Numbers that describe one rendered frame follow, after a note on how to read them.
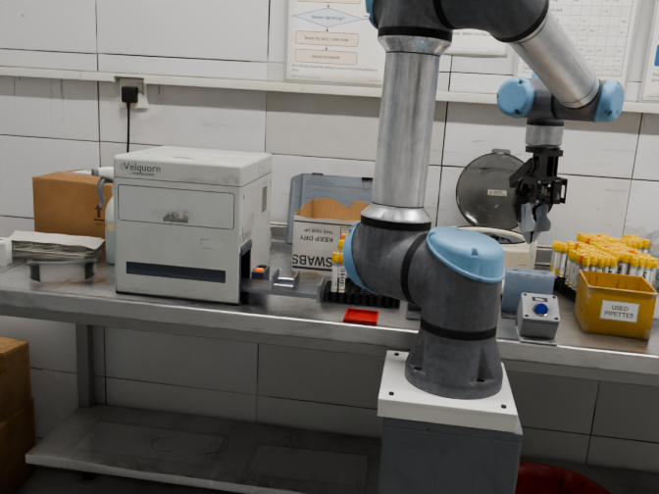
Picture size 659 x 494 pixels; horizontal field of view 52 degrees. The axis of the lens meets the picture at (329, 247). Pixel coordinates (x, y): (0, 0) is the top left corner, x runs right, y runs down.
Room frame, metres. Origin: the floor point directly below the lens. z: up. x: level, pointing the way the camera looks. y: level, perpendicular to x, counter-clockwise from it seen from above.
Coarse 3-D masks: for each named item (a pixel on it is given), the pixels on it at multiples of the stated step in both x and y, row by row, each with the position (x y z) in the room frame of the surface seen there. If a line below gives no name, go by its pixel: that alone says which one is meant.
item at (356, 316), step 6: (348, 312) 1.34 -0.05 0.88; (354, 312) 1.34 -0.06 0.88; (360, 312) 1.34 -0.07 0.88; (366, 312) 1.34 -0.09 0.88; (372, 312) 1.34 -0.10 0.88; (378, 312) 1.34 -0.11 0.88; (348, 318) 1.31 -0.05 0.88; (354, 318) 1.31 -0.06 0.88; (360, 318) 1.31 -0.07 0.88; (366, 318) 1.31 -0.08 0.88; (372, 318) 1.31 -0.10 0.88; (378, 318) 1.32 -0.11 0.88; (372, 324) 1.28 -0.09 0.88
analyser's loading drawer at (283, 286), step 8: (248, 280) 1.40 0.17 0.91; (256, 280) 1.41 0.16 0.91; (264, 280) 1.41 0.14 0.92; (272, 280) 1.35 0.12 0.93; (280, 280) 1.40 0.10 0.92; (288, 280) 1.40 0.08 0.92; (296, 280) 1.36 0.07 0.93; (240, 288) 1.36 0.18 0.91; (248, 288) 1.35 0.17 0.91; (256, 288) 1.35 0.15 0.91; (264, 288) 1.35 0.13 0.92; (272, 288) 1.35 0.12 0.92; (280, 288) 1.35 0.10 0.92; (288, 288) 1.35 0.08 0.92; (296, 288) 1.37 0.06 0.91; (304, 288) 1.37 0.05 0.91; (312, 288) 1.37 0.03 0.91; (320, 288) 1.33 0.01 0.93; (296, 296) 1.34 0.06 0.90; (304, 296) 1.34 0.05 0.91; (312, 296) 1.34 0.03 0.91; (320, 296) 1.34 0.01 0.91
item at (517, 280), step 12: (516, 276) 1.38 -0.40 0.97; (528, 276) 1.37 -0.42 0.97; (540, 276) 1.37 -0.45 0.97; (552, 276) 1.36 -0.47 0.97; (504, 288) 1.38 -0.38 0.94; (516, 288) 1.38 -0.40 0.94; (528, 288) 1.37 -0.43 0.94; (540, 288) 1.37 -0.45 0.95; (552, 288) 1.36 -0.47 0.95; (504, 300) 1.38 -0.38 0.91; (516, 300) 1.38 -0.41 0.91; (504, 312) 1.38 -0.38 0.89; (516, 312) 1.38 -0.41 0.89
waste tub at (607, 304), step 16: (592, 272) 1.42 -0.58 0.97; (592, 288) 1.30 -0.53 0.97; (608, 288) 1.29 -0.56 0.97; (624, 288) 1.41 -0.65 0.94; (640, 288) 1.39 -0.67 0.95; (576, 304) 1.41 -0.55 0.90; (592, 304) 1.30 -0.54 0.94; (608, 304) 1.29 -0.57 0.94; (624, 304) 1.29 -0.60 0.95; (640, 304) 1.28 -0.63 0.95; (592, 320) 1.30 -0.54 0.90; (608, 320) 1.29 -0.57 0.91; (624, 320) 1.29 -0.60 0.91; (640, 320) 1.28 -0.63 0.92; (624, 336) 1.29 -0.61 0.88; (640, 336) 1.28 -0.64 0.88
